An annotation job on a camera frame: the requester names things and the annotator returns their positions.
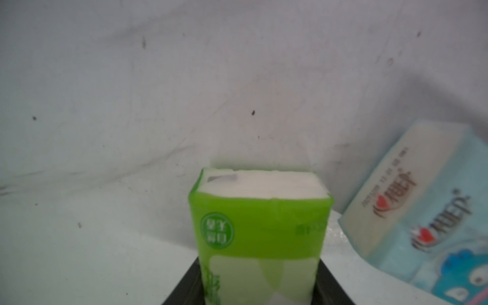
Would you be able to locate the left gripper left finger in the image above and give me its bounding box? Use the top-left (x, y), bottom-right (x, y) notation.
top-left (162, 258), bottom-right (205, 305)

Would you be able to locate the teal cartoon tissue pack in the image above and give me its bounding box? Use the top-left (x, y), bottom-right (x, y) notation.
top-left (339, 121), bottom-right (487, 304)

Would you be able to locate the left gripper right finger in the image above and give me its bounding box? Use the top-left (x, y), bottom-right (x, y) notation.
top-left (312, 260), bottom-right (355, 305)

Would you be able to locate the green tissue pack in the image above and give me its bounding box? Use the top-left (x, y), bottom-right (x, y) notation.
top-left (188, 168), bottom-right (334, 304)

